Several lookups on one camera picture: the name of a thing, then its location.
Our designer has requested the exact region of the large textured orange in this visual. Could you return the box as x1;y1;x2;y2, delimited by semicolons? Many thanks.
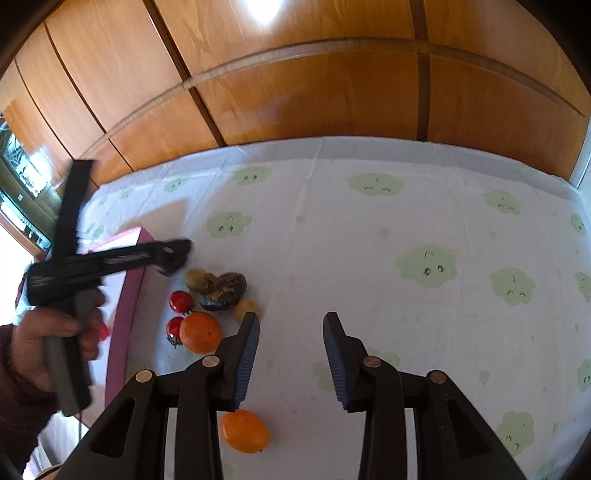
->
179;312;224;355

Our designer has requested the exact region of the person's left hand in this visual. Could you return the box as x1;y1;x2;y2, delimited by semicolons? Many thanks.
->
11;291;105;393

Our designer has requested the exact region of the tan longan upper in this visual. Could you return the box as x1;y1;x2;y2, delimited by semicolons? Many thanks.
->
183;268;217;293

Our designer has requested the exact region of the tan longan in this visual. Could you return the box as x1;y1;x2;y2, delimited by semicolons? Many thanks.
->
232;297;262;323
183;268;217;293

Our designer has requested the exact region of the red cherry tomato upper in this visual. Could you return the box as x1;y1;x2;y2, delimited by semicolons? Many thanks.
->
168;290;194;315

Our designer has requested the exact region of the red cherry tomato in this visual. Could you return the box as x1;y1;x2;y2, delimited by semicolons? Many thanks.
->
165;316;183;348
168;290;194;315

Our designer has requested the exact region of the dark brown water chestnut large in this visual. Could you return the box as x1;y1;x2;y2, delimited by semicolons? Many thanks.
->
199;272;247;312

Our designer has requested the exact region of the red cherry tomato lower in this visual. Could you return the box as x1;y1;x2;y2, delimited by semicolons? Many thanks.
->
165;316;183;348

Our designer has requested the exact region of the tan longan lower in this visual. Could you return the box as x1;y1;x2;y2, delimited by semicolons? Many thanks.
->
232;297;262;323

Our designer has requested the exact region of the pink shallow tray box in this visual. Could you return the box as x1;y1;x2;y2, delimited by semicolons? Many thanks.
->
89;226;158;409

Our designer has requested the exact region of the dark glass door cabinet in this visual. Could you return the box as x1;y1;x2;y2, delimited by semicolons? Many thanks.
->
1;118;61;251

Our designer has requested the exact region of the smooth orange kumquat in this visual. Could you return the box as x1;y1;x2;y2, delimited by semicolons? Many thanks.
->
219;409;270;454

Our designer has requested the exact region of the white cloud-print tablecloth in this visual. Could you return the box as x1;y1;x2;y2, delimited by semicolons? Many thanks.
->
79;138;590;479

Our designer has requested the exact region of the wooden wall cabinet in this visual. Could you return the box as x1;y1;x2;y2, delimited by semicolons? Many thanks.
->
1;1;590;187

